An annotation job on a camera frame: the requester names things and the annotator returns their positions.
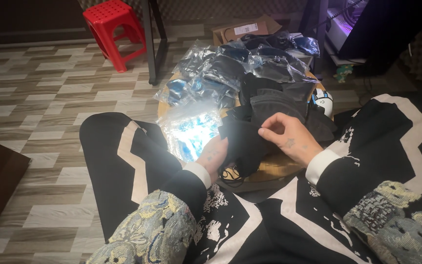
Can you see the person's right hand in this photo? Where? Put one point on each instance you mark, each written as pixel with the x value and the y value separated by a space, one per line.
pixel 295 141

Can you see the person's left hand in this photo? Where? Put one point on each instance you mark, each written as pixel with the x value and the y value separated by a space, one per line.
pixel 211 156

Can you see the person's left fingers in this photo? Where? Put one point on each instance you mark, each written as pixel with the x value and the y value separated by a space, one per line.
pixel 221 146

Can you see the black face mask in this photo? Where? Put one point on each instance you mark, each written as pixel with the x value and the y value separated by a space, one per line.
pixel 242 143

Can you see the empty clear plastic bag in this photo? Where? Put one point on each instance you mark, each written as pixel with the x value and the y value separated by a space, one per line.
pixel 191 130

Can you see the round wooden table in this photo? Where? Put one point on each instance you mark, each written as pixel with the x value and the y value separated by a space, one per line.
pixel 275 167

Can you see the pile of black face masks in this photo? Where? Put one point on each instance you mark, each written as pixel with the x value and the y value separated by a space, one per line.
pixel 277 101

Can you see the heap of bagged face masks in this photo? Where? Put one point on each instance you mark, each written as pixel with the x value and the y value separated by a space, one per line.
pixel 225 69

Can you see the white computer mouse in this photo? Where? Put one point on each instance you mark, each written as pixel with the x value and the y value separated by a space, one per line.
pixel 322 102

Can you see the person's black patterned trousers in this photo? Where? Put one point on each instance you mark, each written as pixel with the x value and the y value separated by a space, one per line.
pixel 104 154

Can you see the brown cardboard box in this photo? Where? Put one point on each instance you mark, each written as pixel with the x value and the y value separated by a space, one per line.
pixel 240 29

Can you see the black metal desk leg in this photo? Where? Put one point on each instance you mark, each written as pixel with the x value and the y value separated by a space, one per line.
pixel 154 40

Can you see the small green toy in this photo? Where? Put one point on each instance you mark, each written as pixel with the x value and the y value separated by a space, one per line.
pixel 343 72

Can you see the red plastic stool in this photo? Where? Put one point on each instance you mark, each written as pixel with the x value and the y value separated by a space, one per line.
pixel 110 22

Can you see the white computer case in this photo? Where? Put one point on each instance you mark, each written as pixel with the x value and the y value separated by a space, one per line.
pixel 341 29

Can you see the black desk panel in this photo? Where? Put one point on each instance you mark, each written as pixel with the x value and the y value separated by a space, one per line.
pixel 387 25

